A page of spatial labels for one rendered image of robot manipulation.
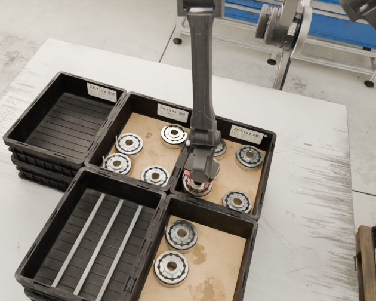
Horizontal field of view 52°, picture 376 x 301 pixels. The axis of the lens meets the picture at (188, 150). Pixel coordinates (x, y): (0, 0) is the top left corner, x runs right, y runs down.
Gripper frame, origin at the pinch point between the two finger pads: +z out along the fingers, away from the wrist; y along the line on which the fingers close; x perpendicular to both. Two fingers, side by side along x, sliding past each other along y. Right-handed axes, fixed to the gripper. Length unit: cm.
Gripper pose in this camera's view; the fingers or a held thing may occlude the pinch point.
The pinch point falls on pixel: (198, 180)
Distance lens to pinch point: 130.9
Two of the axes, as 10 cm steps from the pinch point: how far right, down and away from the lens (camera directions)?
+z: -1.1, 5.8, 8.1
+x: 3.5, -7.4, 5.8
